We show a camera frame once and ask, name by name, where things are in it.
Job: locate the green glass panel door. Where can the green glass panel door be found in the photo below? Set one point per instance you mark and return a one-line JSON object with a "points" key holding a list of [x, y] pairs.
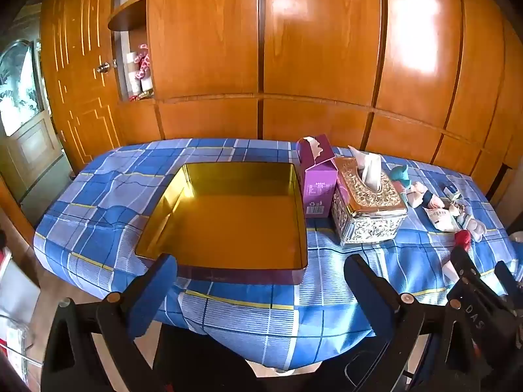
{"points": [[20, 110]]}

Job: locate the rounded wooden shelf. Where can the rounded wooden shelf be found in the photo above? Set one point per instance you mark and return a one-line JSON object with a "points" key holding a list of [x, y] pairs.
{"points": [[128, 14]]}

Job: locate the purple carton box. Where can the purple carton box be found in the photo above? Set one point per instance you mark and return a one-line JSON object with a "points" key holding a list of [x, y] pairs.
{"points": [[318, 188]]}

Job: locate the red sock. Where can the red sock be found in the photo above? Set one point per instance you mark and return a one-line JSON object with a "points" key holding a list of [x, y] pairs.
{"points": [[463, 239]]}

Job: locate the dark navy sock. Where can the dark navy sock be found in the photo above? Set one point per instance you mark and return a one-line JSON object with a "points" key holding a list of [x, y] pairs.
{"points": [[432, 200]]}

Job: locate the floral white cups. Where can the floral white cups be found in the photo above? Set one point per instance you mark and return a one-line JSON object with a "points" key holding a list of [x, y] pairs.
{"points": [[141, 69]]}

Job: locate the white plastic bags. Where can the white plastic bags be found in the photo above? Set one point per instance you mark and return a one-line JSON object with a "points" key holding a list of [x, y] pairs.
{"points": [[14, 318]]}

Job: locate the wooden door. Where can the wooden door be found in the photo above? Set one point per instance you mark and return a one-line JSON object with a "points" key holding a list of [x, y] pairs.
{"points": [[77, 90]]}

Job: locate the white wet wipes packet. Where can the white wet wipes packet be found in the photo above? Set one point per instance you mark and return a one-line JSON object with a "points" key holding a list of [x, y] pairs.
{"points": [[441, 218]]}

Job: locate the blue plaid sheet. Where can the blue plaid sheet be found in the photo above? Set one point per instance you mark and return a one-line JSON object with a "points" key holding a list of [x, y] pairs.
{"points": [[102, 196]]}

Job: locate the wooden wardrobe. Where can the wooden wardrobe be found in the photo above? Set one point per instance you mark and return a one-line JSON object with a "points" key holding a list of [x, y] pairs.
{"points": [[318, 49]]}

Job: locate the white tissue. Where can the white tissue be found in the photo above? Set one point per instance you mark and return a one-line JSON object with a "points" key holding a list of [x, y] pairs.
{"points": [[369, 171]]}

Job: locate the small blue white packet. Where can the small blue white packet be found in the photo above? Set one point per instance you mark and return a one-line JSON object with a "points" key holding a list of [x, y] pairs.
{"points": [[451, 190]]}

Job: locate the silver ornate tissue box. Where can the silver ornate tissue box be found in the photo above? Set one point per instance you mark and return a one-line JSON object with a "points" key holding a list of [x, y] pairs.
{"points": [[363, 220]]}

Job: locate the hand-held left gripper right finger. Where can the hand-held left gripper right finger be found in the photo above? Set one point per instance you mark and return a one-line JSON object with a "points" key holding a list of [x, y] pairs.
{"points": [[369, 292]]}

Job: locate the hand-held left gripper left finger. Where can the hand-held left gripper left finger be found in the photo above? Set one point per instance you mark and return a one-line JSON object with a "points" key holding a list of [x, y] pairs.
{"points": [[150, 294]]}

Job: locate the golden square tin box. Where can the golden square tin box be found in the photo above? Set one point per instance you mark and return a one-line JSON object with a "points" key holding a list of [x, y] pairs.
{"points": [[237, 228]]}

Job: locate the grey knit sock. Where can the grey knit sock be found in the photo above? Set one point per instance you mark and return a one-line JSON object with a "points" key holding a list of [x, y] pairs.
{"points": [[470, 220]]}

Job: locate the blue plush toy pink dress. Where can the blue plush toy pink dress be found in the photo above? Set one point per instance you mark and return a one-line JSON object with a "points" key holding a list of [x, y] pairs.
{"points": [[398, 174]]}

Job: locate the metal door knob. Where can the metal door knob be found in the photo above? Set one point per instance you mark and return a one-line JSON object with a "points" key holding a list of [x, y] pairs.
{"points": [[103, 67]]}

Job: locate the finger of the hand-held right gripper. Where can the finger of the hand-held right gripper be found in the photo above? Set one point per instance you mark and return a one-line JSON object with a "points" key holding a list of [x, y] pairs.
{"points": [[508, 279], [465, 269]]}

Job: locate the white sock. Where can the white sock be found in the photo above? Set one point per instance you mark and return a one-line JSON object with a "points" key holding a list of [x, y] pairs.
{"points": [[451, 271]]}

